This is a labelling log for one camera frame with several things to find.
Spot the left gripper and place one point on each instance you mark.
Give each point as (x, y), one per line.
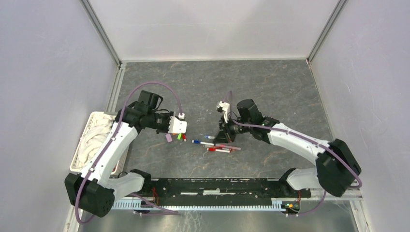
(166, 130)

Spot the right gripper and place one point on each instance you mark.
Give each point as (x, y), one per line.
(224, 135)

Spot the clear cap blue pen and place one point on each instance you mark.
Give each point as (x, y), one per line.
(210, 137)

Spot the pink highlighter cap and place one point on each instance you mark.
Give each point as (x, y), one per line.
(169, 138)

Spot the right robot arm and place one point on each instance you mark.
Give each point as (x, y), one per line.
(335, 167)

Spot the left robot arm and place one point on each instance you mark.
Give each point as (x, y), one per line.
(92, 189)

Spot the red cap lower marker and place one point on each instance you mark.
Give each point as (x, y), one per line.
(212, 149)

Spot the blue cap lower marker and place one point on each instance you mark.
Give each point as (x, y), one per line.
(202, 143)

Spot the white perforated basket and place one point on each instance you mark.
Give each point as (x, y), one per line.
(76, 165)

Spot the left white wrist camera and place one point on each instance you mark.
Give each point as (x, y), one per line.
(177, 126)

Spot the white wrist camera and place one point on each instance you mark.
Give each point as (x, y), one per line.
(224, 107)
(177, 126)

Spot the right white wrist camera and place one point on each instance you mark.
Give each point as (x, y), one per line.
(224, 107)

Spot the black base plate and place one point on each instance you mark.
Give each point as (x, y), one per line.
(219, 191)

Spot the slotted cable duct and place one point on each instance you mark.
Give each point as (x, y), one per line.
(136, 204)

